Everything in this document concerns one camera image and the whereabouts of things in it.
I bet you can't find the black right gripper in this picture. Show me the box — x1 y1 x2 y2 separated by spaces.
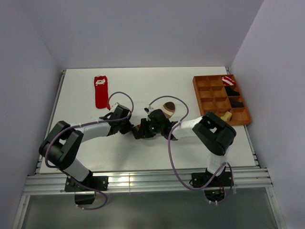
135 118 163 138

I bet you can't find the brown striped sock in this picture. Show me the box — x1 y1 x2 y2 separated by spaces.
132 102 175 139

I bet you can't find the yellow sock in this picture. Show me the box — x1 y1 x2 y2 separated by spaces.
221 111 233 122

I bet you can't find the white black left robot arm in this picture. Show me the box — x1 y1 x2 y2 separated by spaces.
39 103 132 190

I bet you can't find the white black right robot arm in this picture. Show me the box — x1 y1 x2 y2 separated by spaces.
133 109 236 186

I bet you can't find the red sock with white pattern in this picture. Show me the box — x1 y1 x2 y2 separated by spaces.
94 76 110 109

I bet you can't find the wooden compartment tray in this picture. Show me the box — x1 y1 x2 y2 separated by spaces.
193 74 252 126

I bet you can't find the black rolled sock upper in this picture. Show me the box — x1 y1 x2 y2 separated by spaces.
225 86 240 96

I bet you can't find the red white striped rolled sock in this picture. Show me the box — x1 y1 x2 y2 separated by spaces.
221 75 236 86

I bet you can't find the dark brown rolled sock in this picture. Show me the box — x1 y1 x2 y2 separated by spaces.
228 97 244 108

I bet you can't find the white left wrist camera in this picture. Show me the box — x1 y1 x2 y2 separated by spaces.
108 102 120 112

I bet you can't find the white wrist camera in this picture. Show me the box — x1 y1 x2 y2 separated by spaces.
144 105 154 115
108 102 120 112

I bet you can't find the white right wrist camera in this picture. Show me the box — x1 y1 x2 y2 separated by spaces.
144 105 154 115

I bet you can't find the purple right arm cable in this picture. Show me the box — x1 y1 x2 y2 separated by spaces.
149 95 235 204

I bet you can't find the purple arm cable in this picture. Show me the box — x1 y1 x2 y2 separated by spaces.
44 92 134 210
149 95 235 204

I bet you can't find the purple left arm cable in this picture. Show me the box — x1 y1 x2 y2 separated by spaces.
44 92 134 210

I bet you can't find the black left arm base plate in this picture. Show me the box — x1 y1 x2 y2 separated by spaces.
64 176 108 192

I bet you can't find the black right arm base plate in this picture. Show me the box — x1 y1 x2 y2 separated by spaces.
189 171 234 188

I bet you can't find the aluminium frame rail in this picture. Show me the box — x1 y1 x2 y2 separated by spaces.
22 167 273 196

